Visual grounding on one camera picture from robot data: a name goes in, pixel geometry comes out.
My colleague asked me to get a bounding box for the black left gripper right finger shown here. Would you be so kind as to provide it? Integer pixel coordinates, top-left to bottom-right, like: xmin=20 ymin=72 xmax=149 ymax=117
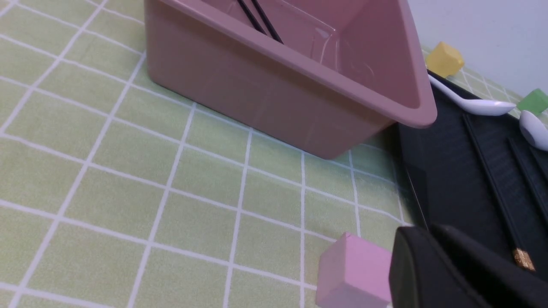
xmin=430 ymin=225 xmax=548 ymax=308

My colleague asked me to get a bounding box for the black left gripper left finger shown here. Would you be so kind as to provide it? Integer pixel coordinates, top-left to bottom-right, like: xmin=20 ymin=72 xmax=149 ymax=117
xmin=389 ymin=226 xmax=491 ymax=308

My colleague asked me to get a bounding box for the black chopstick gold band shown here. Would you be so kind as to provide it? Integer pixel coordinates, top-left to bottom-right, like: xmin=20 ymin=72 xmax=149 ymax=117
xmin=462 ymin=114 xmax=536 ymax=272

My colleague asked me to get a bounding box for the pink foam cube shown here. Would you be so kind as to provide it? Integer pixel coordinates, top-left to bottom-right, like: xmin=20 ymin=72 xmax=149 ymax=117
xmin=315 ymin=232 xmax=392 ymax=308

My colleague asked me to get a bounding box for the black plastic tray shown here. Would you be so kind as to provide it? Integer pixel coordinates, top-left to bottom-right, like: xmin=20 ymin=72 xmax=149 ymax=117
xmin=399 ymin=86 xmax=548 ymax=281

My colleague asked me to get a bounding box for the white ceramic spoon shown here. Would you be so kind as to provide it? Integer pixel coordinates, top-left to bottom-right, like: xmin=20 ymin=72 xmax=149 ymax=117
xmin=428 ymin=75 xmax=516 ymax=116
xmin=519 ymin=110 xmax=548 ymax=152

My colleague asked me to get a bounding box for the white ceramic spoon far left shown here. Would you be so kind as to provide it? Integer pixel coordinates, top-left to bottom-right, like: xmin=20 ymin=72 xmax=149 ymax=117
xmin=428 ymin=75 xmax=516 ymax=116

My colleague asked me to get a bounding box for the green foam cube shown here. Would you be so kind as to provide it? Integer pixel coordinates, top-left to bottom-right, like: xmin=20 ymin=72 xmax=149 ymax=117
xmin=517 ymin=89 xmax=548 ymax=116

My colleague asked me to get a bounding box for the pink plastic bin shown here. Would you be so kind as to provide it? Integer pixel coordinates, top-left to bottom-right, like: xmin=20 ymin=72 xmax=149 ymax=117
xmin=143 ymin=0 xmax=437 ymax=159

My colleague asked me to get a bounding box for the yellow foam cube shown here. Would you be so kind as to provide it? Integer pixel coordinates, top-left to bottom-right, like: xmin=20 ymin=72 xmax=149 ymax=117
xmin=426 ymin=41 xmax=465 ymax=78

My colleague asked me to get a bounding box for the black chopstick in bin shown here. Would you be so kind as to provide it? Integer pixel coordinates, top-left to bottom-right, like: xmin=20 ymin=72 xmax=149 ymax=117
xmin=237 ymin=0 xmax=266 ymax=35
xmin=252 ymin=0 xmax=283 ymax=44

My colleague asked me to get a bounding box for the green checkered tablecloth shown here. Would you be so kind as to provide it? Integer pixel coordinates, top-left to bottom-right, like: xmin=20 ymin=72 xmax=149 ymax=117
xmin=0 ymin=0 xmax=548 ymax=308

